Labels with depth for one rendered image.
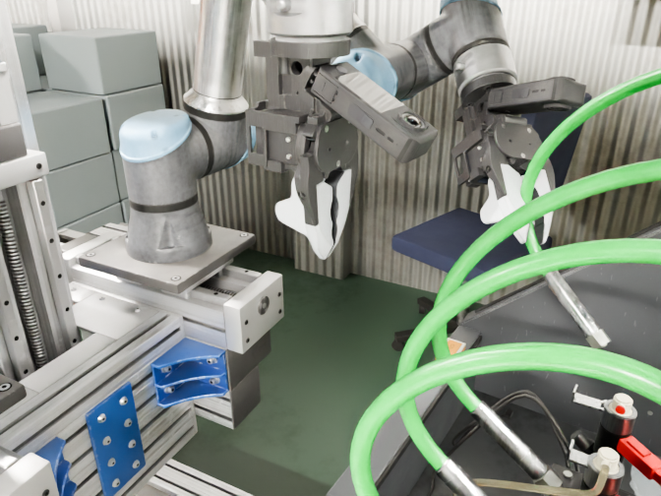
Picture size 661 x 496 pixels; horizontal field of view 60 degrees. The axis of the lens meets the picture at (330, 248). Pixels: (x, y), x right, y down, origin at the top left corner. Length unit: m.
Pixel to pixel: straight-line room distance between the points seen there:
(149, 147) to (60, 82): 2.32
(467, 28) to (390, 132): 0.34
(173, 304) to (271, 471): 1.10
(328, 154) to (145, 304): 0.64
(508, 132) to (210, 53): 0.53
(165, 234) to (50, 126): 1.89
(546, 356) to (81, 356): 0.79
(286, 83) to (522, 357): 0.34
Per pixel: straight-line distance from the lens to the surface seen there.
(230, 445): 2.15
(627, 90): 0.61
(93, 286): 1.18
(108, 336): 1.02
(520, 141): 0.73
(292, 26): 0.51
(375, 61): 0.71
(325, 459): 2.07
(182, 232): 1.01
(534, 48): 2.58
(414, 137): 0.48
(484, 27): 0.80
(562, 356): 0.30
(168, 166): 0.97
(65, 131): 2.90
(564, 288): 0.69
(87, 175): 3.01
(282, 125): 0.53
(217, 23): 1.02
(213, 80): 1.04
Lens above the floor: 1.48
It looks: 26 degrees down
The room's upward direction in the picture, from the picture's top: straight up
